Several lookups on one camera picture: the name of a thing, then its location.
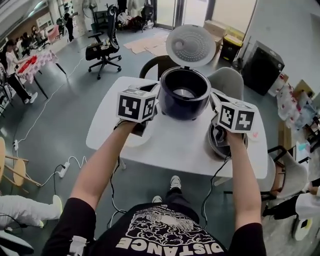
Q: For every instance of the person's black trousers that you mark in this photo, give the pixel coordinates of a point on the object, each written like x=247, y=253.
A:
x=180, y=200

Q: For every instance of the white power strip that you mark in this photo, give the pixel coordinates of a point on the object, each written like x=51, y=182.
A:
x=64, y=169

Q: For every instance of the person's left forearm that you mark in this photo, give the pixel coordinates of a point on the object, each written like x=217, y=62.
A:
x=100, y=170

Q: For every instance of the person's right forearm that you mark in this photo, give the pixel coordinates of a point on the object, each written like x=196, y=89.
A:
x=243, y=180

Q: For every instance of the dark grey pot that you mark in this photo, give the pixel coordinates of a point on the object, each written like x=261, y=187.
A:
x=217, y=151

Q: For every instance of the red cloth item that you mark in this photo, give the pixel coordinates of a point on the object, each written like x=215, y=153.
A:
x=26, y=64

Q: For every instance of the person's left shoe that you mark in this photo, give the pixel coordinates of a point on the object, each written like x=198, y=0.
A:
x=156, y=199

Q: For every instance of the person's black printed t-shirt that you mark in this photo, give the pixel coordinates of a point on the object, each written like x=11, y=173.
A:
x=162, y=237

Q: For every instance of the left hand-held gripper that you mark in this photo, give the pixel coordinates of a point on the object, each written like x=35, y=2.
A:
x=132, y=105

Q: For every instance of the white dish red mark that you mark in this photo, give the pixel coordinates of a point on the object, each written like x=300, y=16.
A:
x=253, y=135

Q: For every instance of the black standing fan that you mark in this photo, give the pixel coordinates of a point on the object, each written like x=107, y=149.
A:
x=89, y=6

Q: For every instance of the person's shoe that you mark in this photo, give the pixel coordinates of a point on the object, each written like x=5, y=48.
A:
x=156, y=199
x=175, y=182

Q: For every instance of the grey shell chair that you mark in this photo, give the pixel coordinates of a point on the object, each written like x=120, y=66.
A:
x=230, y=80
x=290, y=172

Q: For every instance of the black bin yellow lid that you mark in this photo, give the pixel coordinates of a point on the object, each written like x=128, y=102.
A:
x=231, y=50

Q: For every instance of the black office chair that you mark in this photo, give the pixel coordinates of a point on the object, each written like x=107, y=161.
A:
x=102, y=51

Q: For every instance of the glass entrance doors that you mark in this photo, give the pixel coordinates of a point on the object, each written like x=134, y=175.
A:
x=225, y=10

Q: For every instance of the person's right shoe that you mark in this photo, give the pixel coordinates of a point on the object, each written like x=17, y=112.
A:
x=175, y=182

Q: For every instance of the black box appliance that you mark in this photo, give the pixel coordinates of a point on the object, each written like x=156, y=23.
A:
x=262, y=67

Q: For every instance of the group of clear plastic jugs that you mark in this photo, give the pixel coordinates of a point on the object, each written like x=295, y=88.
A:
x=287, y=102

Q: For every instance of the black round-back chair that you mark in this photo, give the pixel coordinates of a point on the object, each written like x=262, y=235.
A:
x=150, y=62

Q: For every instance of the white perforated steamer tray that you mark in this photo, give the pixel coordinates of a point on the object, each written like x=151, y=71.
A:
x=140, y=141

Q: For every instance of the round wooden side table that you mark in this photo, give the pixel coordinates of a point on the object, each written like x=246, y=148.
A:
x=18, y=170

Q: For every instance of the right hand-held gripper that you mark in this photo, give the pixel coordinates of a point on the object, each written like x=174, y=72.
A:
x=237, y=117

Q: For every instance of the clothes rack with garments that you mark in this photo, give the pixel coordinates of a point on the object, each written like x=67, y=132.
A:
x=135, y=15

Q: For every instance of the dark rice cooker white lid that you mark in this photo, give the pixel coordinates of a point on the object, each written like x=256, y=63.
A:
x=180, y=107

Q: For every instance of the brown cardboard box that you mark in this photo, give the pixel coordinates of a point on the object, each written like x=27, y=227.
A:
x=217, y=42
x=215, y=27

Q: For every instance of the flattened cardboard sheets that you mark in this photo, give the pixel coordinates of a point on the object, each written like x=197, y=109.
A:
x=147, y=45

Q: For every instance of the pink checkered cloth table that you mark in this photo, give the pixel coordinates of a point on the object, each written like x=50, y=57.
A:
x=47, y=58

